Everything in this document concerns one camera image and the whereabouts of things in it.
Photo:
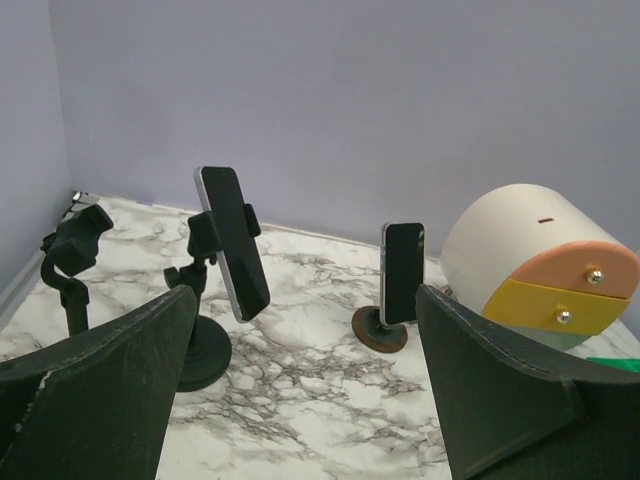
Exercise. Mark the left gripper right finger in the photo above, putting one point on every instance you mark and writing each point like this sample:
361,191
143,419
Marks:
512,408

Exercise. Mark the black smartphone far left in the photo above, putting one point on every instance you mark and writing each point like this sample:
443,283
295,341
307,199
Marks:
237,228

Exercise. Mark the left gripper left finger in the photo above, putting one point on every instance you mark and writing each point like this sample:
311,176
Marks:
97,405

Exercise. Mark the black phone stand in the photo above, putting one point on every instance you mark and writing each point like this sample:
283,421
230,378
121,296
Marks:
70,250
210,348

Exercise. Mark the black smartphone on wooden stand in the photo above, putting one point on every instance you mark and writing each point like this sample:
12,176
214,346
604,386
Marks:
402,271

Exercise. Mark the green plastic bin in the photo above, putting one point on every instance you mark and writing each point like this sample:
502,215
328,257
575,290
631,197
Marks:
627,364

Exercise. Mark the cream drawer cabinet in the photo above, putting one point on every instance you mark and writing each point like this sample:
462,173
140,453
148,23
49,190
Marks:
525,257

